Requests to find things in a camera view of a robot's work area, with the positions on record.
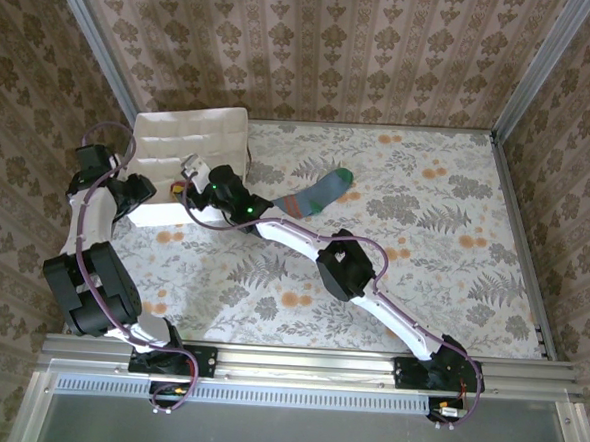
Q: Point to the aluminium mounting rail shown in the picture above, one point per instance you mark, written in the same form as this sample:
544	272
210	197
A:
306	364

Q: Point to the grey-blue sock with green toe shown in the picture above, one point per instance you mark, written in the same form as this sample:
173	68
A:
322	190

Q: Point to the aluminium right frame post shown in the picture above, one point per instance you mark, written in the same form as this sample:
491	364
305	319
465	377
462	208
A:
539	70

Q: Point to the floral print tablecloth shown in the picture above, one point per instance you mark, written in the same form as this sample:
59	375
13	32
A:
343	329

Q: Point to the aluminium left frame post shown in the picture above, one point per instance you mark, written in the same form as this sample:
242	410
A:
102	44

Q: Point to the aluminium right side rail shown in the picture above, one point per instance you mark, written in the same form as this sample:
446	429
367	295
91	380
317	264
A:
524	245

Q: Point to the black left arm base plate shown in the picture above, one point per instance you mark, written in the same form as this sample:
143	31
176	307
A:
206	361

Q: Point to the aluminium frame post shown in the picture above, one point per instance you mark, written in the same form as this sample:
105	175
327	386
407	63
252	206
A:
102	44
539	70

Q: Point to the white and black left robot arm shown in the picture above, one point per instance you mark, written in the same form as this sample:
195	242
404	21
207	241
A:
90	288

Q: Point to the white divided organizer box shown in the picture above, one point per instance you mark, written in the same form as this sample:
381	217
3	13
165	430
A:
180	129

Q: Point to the grey metal panel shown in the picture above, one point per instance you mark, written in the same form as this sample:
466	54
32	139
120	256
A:
302	437

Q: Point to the beige sock with red toe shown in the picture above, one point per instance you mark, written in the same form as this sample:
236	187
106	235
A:
176	191

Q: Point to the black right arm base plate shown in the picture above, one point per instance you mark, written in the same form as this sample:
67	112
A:
406	373

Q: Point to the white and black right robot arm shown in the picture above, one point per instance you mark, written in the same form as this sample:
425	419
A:
345	264

